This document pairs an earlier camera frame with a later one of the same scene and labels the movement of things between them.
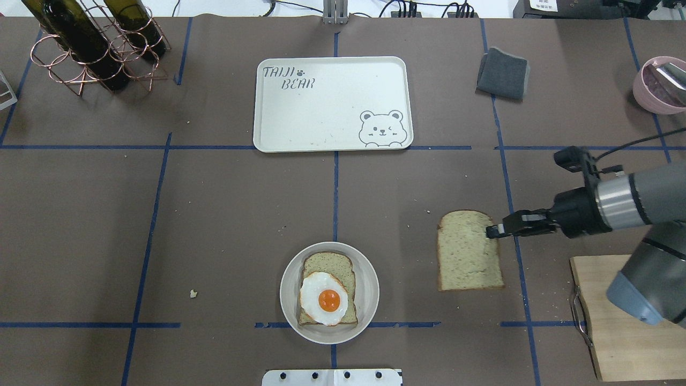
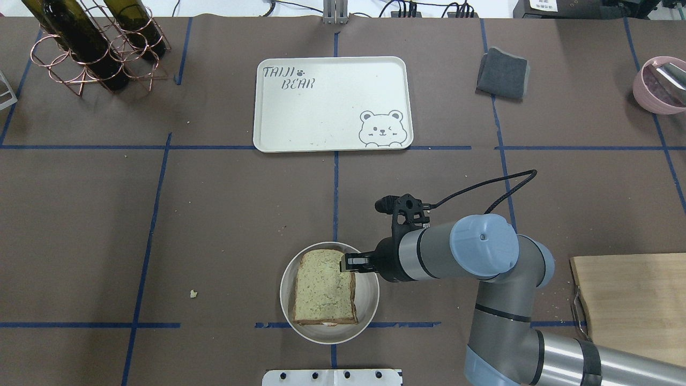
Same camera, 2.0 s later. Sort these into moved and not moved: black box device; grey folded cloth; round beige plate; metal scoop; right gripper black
Moved: right gripper black
Not moved: metal scoop; black box device; grey folded cloth; round beige plate
